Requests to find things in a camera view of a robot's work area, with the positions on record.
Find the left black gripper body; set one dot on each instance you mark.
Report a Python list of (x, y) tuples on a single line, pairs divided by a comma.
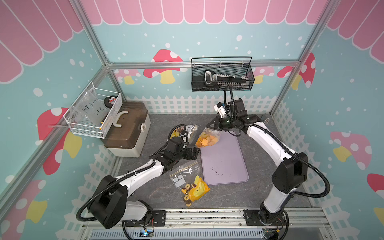
[(185, 154)]

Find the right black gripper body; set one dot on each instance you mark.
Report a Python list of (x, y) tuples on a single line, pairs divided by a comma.
[(229, 123)]

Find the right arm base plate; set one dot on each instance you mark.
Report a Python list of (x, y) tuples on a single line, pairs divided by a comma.
[(258, 217)]

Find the clear labelled plastic bag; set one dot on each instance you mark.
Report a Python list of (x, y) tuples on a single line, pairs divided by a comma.
[(90, 108)]

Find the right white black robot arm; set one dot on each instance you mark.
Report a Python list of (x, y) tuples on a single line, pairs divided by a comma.
[(292, 167)]

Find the aluminium front rail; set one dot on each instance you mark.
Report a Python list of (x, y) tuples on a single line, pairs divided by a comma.
[(217, 224)]

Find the lilac plastic tray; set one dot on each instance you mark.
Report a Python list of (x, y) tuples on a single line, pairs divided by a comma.
[(223, 163)]

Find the white wire wall basket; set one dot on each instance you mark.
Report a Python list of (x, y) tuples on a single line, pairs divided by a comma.
[(86, 128)]

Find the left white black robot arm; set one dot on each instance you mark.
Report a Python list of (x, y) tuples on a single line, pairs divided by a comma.
[(109, 204)]

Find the brown lidded storage box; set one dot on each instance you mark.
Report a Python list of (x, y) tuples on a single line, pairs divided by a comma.
[(129, 131)]

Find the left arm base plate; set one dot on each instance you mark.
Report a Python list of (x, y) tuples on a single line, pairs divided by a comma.
[(152, 218)]

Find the black mesh wall basket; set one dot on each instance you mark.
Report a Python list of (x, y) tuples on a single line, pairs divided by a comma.
[(238, 66)]

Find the black tape roll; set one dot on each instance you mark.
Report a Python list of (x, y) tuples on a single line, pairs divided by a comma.
[(110, 101)]

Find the socket wrench set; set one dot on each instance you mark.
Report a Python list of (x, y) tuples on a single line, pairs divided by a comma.
[(213, 79)]

